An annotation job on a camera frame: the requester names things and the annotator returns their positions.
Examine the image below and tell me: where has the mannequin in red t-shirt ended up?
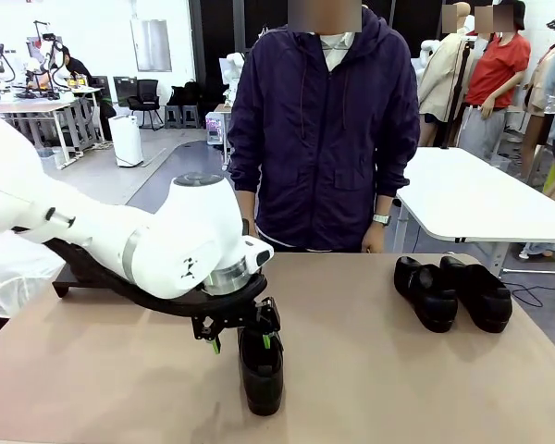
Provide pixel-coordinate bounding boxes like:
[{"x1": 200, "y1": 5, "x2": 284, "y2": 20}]
[{"x1": 457, "y1": 0, "x2": 533, "y2": 163}]

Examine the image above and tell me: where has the wooden top workbench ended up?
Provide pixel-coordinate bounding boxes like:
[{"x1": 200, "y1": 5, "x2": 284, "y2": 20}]
[{"x1": 0, "y1": 101, "x2": 78, "y2": 170}]

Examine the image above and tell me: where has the robot rig with black cables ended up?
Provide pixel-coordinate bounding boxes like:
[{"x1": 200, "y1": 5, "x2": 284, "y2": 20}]
[{"x1": 25, "y1": 20, "x2": 73, "y2": 101}]

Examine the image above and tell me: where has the person's left hand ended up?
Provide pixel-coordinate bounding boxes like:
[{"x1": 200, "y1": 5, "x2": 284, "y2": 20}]
[{"x1": 361, "y1": 224, "x2": 386, "y2": 254}]

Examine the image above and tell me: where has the person in purple hooded jacket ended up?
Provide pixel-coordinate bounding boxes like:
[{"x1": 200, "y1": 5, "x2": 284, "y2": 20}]
[{"x1": 226, "y1": 0, "x2": 422, "y2": 254}]

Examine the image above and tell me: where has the black bag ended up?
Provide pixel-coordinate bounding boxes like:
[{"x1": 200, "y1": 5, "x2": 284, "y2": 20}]
[{"x1": 167, "y1": 80, "x2": 205, "y2": 108}]

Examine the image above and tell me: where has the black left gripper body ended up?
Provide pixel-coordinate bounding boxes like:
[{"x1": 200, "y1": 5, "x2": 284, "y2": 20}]
[{"x1": 191, "y1": 300, "x2": 263, "y2": 330}]

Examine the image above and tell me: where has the black braided cable sleeve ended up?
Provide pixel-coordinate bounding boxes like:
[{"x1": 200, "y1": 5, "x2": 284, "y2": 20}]
[{"x1": 13, "y1": 226, "x2": 268, "y2": 321}]

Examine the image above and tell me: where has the white air purifier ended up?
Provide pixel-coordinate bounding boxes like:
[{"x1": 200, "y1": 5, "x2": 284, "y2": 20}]
[{"x1": 108, "y1": 115, "x2": 144, "y2": 168}]

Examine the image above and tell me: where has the clear plastic sheet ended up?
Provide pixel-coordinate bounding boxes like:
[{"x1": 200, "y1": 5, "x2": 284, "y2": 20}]
[{"x1": 0, "y1": 230, "x2": 68, "y2": 323}]

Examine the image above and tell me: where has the mannequin in beige jacket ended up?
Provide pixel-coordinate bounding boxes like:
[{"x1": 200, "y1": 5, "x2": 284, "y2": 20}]
[{"x1": 418, "y1": 2, "x2": 475, "y2": 149}]

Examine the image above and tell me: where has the black metal shoe stand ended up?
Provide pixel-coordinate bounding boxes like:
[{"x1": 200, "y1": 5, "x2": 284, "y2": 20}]
[{"x1": 50, "y1": 218, "x2": 252, "y2": 301}]

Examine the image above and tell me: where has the seated person in black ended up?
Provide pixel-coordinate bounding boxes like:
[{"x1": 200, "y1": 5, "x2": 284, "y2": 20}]
[{"x1": 59, "y1": 45, "x2": 94, "y2": 89}]

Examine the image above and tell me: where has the black textured zipper ankle shoe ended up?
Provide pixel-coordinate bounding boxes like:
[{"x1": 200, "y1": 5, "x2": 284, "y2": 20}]
[
  {"x1": 438, "y1": 255, "x2": 513, "y2": 334},
  {"x1": 392, "y1": 256, "x2": 459, "y2": 334}
]

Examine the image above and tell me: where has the white table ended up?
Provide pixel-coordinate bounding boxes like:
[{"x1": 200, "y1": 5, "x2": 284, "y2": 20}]
[{"x1": 390, "y1": 146, "x2": 555, "y2": 292}]

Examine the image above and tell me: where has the black loafer with metal bit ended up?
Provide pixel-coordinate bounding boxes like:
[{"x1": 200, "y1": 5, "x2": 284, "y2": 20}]
[{"x1": 237, "y1": 323, "x2": 286, "y2": 417}]

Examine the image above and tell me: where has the mannequin with bucket hat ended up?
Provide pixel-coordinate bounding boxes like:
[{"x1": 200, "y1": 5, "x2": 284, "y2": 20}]
[{"x1": 520, "y1": 8, "x2": 555, "y2": 186}]

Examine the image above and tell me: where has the black office chair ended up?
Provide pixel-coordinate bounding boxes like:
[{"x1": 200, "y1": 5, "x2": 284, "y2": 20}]
[{"x1": 128, "y1": 79, "x2": 164, "y2": 131}]

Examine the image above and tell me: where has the computer tower with lights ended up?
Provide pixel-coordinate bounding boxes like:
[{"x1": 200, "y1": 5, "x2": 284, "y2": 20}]
[{"x1": 205, "y1": 110, "x2": 228, "y2": 147}]

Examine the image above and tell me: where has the person's right forearm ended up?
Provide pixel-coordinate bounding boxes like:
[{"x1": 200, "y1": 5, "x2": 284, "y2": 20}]
[{"x1": 237, "y1": 190, "x2": 256, "y2": 221}]

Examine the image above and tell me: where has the grey wall panel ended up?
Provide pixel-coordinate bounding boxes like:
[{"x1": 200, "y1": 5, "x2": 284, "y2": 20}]
[{"x1": 129, "y1": 18, "x2": 173, "y2": 73}]

